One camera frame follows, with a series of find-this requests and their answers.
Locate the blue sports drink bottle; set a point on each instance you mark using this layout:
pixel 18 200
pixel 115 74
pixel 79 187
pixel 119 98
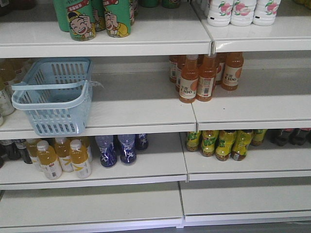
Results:
pixel 141 141
pixel 128 151
pixel 108 156

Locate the coke bottle red label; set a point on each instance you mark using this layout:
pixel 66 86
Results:
pixel 281 137
pixel 299 137

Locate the yellow lemon tea bottle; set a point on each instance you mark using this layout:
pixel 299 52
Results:
pixel 225 142
pixel 193 140
pixel 258 136
pixel 209 138
pixel 240 147

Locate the green cartoon tea bottle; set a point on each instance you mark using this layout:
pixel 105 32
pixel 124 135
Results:
pixel 76 17
pixel 117 18

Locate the orange juice bottle barcode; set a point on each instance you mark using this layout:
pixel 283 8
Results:
pixel 207 74

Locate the yellow vitamin drink bottle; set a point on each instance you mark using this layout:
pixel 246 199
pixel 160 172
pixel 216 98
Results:
pixel 32 150
pixel 62 148
pixel 48 160
pixel 79 159

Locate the white metal shelving unit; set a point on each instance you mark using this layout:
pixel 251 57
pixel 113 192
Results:
pixel 169 189

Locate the pale green drink bottle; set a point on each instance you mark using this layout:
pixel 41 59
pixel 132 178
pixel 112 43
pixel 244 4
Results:
pixel 6 107

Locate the orange juice bottle C100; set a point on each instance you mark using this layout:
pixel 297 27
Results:
pixel 233 68
pixel 189 79

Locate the light blue plastic basket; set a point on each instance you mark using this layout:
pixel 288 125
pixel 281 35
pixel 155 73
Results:
pixel 56 95

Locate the dark tea bottle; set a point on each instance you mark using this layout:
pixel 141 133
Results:
pixel 22 150
pixel 10 149

